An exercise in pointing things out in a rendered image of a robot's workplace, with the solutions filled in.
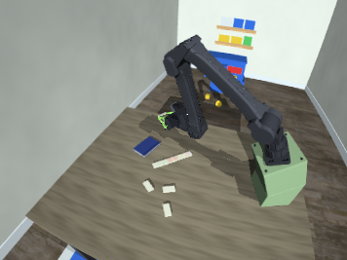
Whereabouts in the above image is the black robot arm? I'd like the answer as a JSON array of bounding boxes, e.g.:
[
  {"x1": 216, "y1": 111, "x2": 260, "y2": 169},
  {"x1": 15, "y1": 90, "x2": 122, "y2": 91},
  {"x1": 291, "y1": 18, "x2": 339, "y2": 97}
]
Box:
[{"x1": 163, "y1": 35, "x2": 290, "y2": 166}]

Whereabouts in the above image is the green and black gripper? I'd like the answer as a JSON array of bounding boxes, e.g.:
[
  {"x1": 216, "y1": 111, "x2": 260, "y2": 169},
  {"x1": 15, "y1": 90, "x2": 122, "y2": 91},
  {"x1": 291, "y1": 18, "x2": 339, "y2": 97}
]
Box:
[{"x1": 158, "y1": 111, "x2": 180, "y2": 130}]

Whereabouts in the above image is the white domino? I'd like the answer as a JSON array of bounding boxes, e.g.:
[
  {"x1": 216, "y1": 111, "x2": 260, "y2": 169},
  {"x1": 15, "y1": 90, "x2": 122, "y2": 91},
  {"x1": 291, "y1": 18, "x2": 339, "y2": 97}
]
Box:
[
  {"x1": 162, "y1": 158, "x2": 174, "y2": 166},
  {"x1": 163, "y1": 186, "x2": 175, "y2": 193},
  {"x1": 152, "y1": 161, "x2": 164, "y2": 168},
  {"x1": 181, "y1": 151, "x2": 192, "y2": 159},
  {"x1": 143, "y1": 181, "x2": 154, "y2": 193},
  {"x1": 163, "y1": 204, "x2": 172, "y2": 217},
  {"x1": 172, "y1": 154, "x2": 183, "y2": 162}
]

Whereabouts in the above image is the blue flat rectangular pad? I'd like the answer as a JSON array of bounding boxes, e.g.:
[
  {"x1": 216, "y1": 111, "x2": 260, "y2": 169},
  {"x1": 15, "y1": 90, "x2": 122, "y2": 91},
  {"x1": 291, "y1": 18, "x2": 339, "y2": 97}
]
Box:
[{"x1": 134, "y1": 136, "x2": 161, "y2": 157}]

